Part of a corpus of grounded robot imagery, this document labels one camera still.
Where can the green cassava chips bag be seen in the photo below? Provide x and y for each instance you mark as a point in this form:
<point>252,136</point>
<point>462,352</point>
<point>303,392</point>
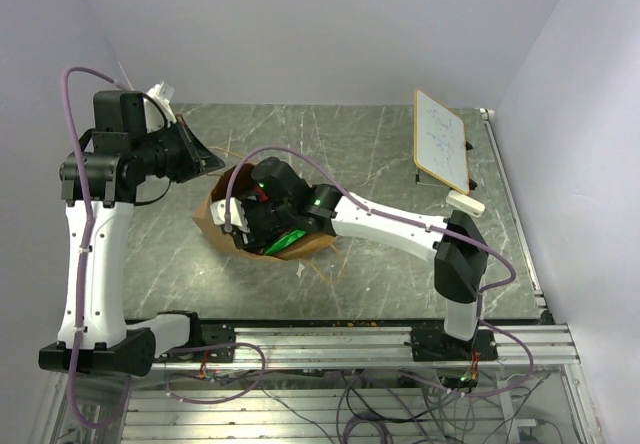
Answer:
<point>284,241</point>

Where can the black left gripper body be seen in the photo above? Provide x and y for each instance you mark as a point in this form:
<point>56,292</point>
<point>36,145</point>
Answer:
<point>176,158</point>

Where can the red snack packet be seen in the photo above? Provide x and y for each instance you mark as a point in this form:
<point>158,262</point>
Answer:
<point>260,194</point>

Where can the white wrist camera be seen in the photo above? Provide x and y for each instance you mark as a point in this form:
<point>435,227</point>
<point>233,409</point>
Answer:
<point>229,215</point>
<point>157,106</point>

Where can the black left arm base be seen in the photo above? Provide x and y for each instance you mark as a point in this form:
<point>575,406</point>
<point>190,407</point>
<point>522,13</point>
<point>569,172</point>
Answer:
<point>212,333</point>

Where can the aluminium frame rail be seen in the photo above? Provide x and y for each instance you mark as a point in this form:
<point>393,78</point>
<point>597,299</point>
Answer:
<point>383,347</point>

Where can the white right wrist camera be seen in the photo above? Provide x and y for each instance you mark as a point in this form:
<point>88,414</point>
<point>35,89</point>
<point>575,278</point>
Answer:
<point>229,215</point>

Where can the white board eraser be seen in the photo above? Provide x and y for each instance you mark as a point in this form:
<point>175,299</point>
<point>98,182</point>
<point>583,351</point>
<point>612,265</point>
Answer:
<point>465,203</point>

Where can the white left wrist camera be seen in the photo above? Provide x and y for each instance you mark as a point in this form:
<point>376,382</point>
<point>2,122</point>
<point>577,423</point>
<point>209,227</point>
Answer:
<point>157,106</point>

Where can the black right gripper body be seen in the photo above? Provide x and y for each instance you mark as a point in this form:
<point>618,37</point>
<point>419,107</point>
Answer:
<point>262,217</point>

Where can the brown paper bag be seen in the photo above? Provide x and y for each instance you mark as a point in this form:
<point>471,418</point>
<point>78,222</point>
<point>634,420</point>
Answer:
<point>292,245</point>

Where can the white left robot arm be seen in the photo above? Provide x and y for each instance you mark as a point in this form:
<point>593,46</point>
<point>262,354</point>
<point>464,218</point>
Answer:
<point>135,136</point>

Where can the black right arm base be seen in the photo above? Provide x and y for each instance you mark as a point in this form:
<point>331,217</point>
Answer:
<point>431,344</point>

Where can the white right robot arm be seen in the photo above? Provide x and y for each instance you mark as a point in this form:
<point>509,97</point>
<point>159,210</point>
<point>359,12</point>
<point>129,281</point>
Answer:
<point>278,201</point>

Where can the yellow framed whiteboard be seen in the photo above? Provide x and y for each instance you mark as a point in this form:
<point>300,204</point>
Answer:
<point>439,143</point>

